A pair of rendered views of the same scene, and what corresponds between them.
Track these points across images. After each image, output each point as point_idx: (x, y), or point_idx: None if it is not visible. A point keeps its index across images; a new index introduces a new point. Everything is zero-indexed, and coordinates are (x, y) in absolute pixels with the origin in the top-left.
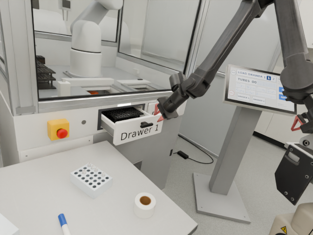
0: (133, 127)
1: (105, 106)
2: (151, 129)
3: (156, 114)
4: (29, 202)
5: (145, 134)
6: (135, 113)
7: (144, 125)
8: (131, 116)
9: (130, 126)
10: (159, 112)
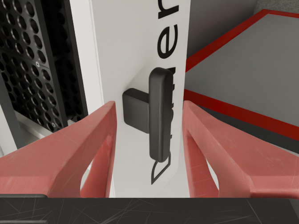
0: (140, 146)
1: (8, 153)
2: (166, 0)
3: (114, 107)
4: None
5: (177, 42)
6: (28, 18)
7: (158, 149)
8: (52, 63)
9: (133, 172)
10: (105, 138)
